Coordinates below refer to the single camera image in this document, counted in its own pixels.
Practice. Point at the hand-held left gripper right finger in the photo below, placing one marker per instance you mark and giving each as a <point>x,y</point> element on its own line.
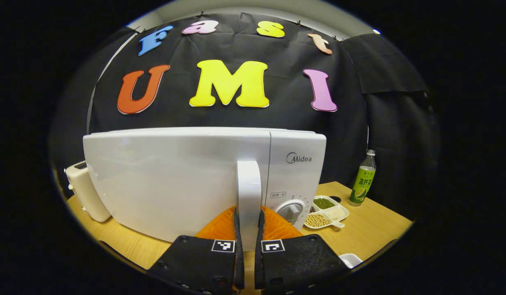
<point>259,266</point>

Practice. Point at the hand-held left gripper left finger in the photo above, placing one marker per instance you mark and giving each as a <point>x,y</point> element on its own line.
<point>239,266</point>

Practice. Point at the small white bowl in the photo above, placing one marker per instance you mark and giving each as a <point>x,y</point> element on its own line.
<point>351,260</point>

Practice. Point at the white microwave oven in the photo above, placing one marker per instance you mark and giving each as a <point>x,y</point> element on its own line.
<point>175,176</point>

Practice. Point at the white divided dish with beans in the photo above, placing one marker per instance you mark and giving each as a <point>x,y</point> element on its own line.
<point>336,213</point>

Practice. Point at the small black disc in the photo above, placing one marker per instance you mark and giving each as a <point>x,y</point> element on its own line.
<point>336,199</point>

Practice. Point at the green drink bottle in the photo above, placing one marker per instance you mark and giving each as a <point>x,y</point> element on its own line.
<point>361,184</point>

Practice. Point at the black backdrop cloth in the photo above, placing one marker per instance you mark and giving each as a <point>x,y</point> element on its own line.
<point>285,119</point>

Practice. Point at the white toaster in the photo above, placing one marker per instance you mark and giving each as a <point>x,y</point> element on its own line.
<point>87,192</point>

